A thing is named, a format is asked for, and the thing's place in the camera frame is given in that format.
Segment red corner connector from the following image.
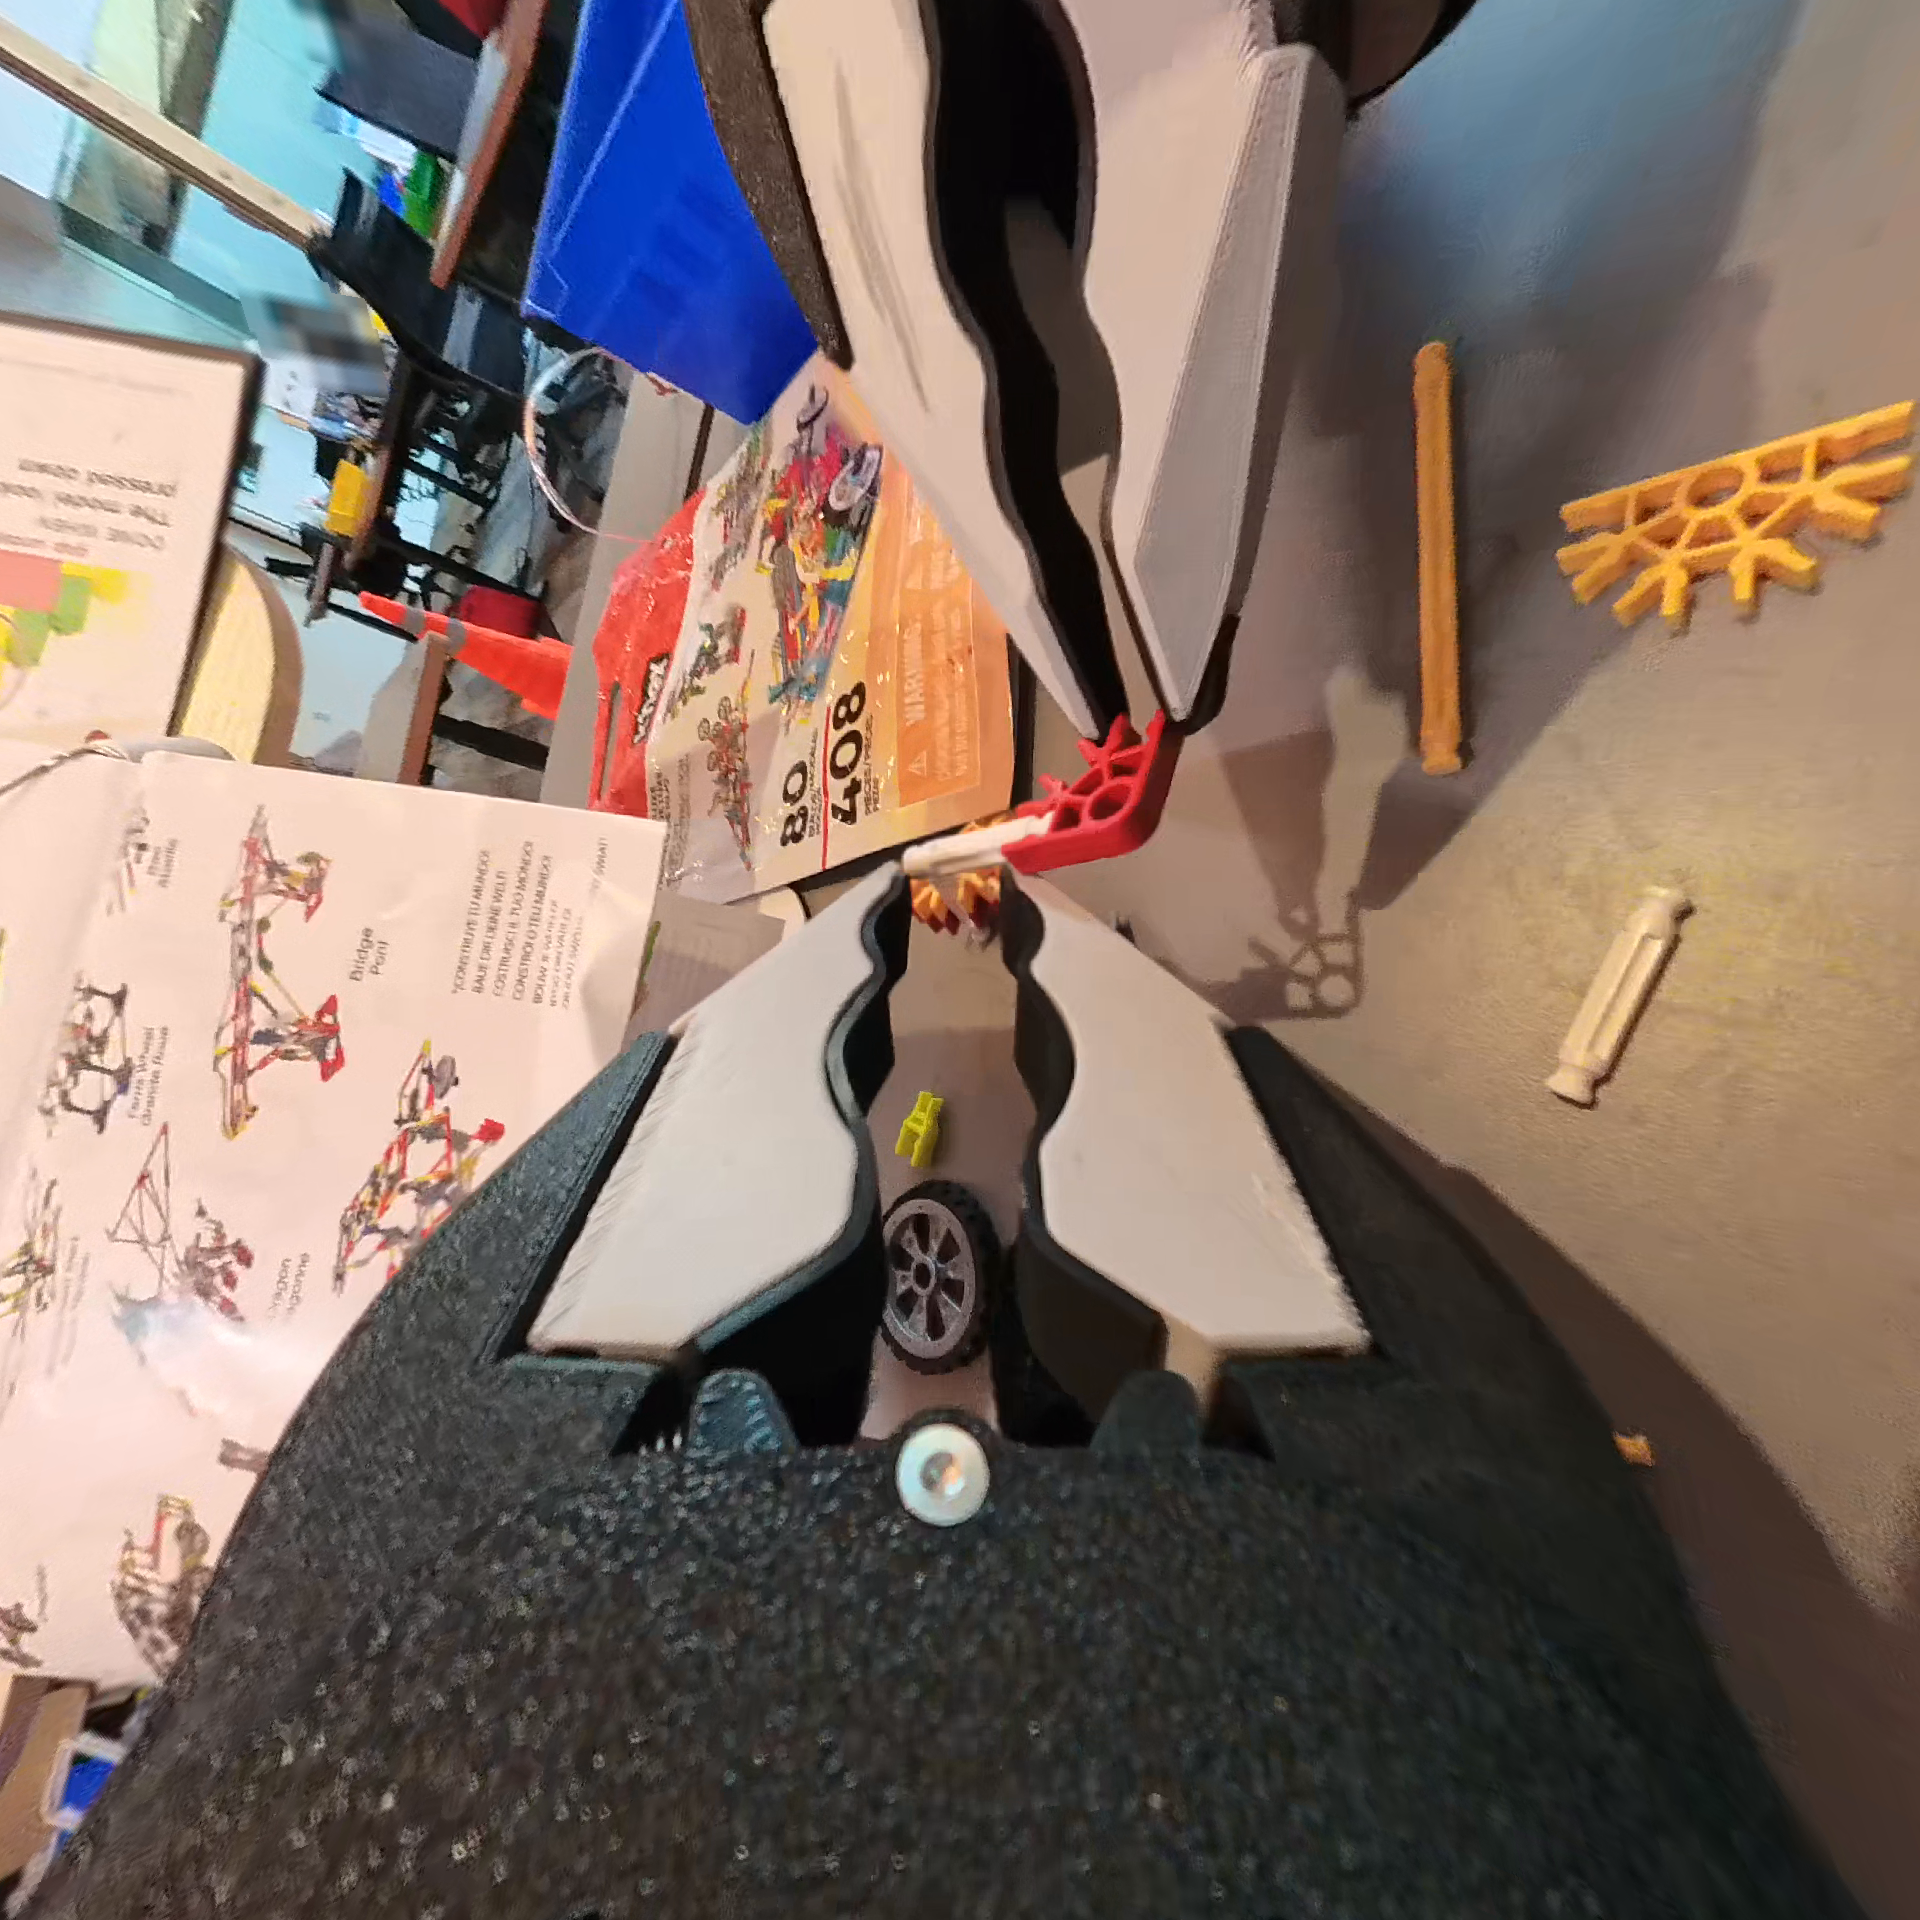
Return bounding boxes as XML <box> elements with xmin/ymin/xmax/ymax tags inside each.
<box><xmin>1002</xmin><ymin>711</ymin><xmax>1171</xmax><ymax>878</ymax></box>

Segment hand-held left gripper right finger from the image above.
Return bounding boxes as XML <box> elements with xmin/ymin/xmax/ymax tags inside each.
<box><xmin>1002</xmin><ymin>874</ymin><xmax>1375</xmax><ymax>1370</ymax></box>

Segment round wooden table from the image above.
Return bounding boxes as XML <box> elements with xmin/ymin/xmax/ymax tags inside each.
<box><xmin>179</xmin><ymin>547</ymin><xmax>308</xmax><ymax>768</ymax></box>

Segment framed white sign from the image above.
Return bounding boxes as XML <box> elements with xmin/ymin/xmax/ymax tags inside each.
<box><xmin>0</xmin><ymin>308</ymin><xmax>264</xmax><ymax>753</ymax></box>

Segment yellow half-round connector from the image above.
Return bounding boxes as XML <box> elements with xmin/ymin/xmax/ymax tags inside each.
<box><xmin>1556</xmin><ymin>397</ymin><xmax>1920</xmax><ymax>628</ymax></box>

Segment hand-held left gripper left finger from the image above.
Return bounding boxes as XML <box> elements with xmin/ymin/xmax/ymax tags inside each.
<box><xmin>524</xmin><ymin>868</ymin><xmax>914</xmax><ymax>1363</ymax></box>

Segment brown wooden board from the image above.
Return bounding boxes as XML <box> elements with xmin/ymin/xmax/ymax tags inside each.
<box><xmin>426</xmin><ymin>0</ymin><xmax>554</xmax><ymax>290</ymax></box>

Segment long yellow toy rod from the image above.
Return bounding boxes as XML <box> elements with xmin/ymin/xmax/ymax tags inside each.
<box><xmin>1410</xmin><ymin>341</ymin><xmax>1465</xmax><ymax>777</ymax></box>

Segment orange traffic cone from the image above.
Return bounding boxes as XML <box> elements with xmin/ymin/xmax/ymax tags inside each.
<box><xmin>358</xmin><ymin>589</ymin><xmax>575</xmax><ymax>722</ymax></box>

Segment cardboard box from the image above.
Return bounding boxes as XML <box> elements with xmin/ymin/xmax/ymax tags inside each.
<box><xmin>0</xmin><ymin>1672</ymin><xmax>135</xmax><ymax>1893</ymax></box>

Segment blue plastic bin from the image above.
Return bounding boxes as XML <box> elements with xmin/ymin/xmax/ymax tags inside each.
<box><xmin>519</xmin><ymin>0</ymin><xmax>817</xmax><ymax>427</ymax></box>

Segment clear plastic loop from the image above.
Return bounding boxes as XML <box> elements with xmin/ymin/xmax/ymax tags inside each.
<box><xmin>522</xmin><ymin>347</ymin><xmax>632</xmax><ymax>542</ymax></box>

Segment red and yellow connector cluster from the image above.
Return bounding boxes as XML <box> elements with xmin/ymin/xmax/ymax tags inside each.
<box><xmin>908</xmin><ymin>869</ymin><xmax>1008</xmax><ymax>946</ymax></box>

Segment short white toy rod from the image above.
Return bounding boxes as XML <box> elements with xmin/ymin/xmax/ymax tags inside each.
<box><xmin>1544</xmin><ymin>884</ymin><xmax>1696</xmax><ymax>1109</ymax></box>

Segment instruction sheet with model pictures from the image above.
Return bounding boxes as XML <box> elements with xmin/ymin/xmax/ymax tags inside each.
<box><xmin>0</xmin><ymin>751</ymin><xmax>669</xmax><ymax>1689</ymax></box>

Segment colourful construction toy bag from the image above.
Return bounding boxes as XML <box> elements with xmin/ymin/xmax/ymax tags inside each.
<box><xmin>588</xmin><ymin>351</ymin><xmax>1022</xmax><ymax>906</ymax></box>

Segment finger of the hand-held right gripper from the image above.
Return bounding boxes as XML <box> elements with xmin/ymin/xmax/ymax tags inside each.
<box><xmin>762</xmin><ymin>0</ymin><xmax>1126</xmax><ymax>740</ymax></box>
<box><xmin>1045</xmin><ymin>0</ymin><xmax>1349</xmax><ymax>728</ymax></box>

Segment grey toy wheel with tyre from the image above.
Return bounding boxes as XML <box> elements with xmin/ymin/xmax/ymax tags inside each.
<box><xmin>878</xmin><ymin>1180</ymin><xmax>1004</xmax><ymax>1370</ymax></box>

